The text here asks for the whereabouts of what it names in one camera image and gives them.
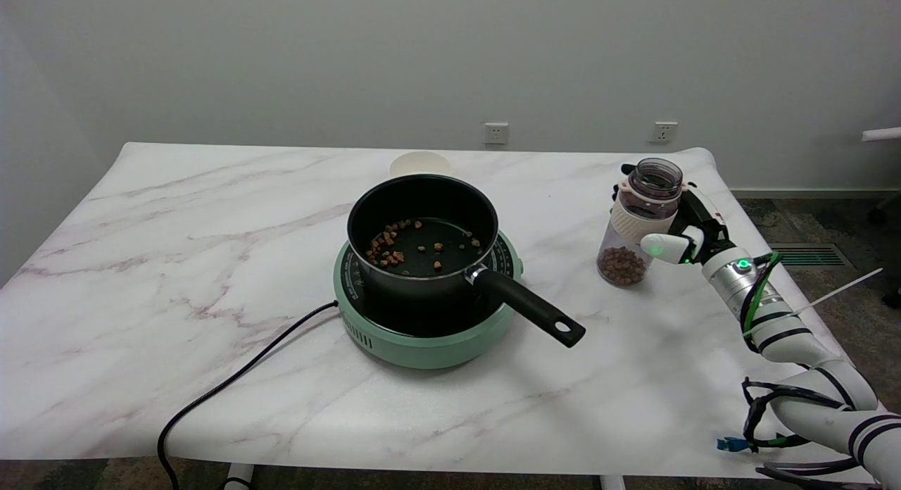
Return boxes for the clear bottle with cream sleeve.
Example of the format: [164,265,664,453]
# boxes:
[596,158,688,289]

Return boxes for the heap of brown pellets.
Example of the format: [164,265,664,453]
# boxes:
[598,246,647,287]

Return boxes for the black saucepan with handle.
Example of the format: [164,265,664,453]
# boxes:
[346,174,586,348]

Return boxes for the black green arm cable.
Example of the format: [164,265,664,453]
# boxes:
[738,252,783,353]

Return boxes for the loose brown food pellets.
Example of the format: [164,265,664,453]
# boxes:
[365,220,484,272]

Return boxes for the black cable with blue plug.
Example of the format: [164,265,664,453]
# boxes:
[717,378,854,455]

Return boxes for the marble pattern table cover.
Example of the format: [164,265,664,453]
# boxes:
[0,142,901,485]

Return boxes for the white cable tie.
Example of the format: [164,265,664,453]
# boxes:
[743,268,885,337]

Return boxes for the metal floor vent grille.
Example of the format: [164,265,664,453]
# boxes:
[769,244,849,268]

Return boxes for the green induction cooker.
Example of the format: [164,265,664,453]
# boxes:
[333,230,524,370]

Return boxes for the black power cable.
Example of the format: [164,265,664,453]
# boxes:
[156,301,340,490]

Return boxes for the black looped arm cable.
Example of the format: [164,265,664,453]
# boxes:
[755,458,882,490]

